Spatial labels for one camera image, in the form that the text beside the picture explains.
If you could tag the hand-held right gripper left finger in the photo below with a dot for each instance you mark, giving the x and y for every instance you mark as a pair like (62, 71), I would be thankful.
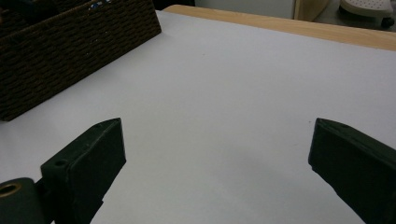
(87, 165)

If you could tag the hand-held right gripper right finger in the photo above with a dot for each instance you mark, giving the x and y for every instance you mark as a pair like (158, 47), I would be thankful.
(358, 168)

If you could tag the dark brown woven basket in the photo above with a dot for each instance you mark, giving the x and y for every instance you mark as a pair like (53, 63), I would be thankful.
(62, 53)

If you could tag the white chair base with caster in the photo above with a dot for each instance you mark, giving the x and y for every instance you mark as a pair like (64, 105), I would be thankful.
(367, 9)

